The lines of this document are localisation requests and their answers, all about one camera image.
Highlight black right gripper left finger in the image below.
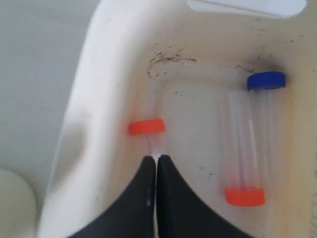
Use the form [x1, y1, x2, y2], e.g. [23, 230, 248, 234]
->
[71, 156, 156, 238]

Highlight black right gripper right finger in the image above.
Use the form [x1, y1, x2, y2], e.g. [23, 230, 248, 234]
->
[156, 155, 250, 238]

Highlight orange-capped tube white label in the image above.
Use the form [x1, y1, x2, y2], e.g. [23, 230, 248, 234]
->
[128, 96, 166, 159]

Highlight blue-capped tube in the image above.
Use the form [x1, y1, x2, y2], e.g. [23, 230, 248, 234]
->
[227, 71, 287, 184]

